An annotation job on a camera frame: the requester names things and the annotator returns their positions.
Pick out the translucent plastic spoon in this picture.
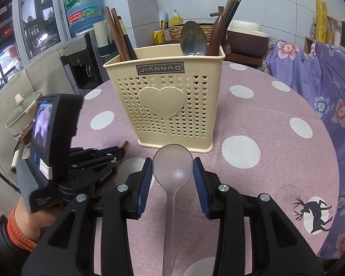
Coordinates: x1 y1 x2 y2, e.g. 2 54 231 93
152 144 194 275

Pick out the dark wooden chopstick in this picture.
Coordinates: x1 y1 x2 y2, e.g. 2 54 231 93
110 8 132 61

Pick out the person left hand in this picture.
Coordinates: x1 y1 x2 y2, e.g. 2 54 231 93
14 197 63 243

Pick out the brown chopstick on table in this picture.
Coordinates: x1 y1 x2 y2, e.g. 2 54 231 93
120 141 129 159

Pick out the white pot with lid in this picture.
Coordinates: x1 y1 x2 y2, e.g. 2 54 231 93
5 90 42 137

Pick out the pink polka dot tablecloth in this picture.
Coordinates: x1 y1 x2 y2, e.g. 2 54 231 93
72 62 339 275

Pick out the black water dispenser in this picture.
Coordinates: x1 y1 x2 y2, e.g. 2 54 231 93
59 29 118 96

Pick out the cream plastic utensil holder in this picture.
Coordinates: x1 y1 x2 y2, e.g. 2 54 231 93
103 44 226 153

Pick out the white paper towel roll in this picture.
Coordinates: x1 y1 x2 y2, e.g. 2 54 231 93
93 21 108 48

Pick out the yellow mug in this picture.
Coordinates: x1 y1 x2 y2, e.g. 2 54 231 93
152 30 166 44

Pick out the dark wooden counter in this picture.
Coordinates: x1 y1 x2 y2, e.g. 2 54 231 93
224 53 262 68

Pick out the blue water jug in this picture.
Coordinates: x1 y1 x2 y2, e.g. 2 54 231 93
64 0 104 34

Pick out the woven basin sink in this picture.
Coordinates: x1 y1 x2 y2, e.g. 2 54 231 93
169 23 213 42

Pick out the metal spoon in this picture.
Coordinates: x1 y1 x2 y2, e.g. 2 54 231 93
180 21 207 56

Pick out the white brown rice cooker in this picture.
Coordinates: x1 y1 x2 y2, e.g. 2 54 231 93
227 20 270 58

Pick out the yellow soap dispenser bottle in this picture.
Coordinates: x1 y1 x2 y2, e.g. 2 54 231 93
169 9 182 27

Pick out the purple floral cloth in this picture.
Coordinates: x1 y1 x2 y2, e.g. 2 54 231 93
265 40 345 259

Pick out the bronze faucet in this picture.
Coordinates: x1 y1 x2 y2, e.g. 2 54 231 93
209 6 224 17

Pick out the yellow wrap roll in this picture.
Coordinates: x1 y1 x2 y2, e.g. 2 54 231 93
315 0 328 43

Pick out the camera with screen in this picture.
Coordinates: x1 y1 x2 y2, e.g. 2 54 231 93
17 93 84 213

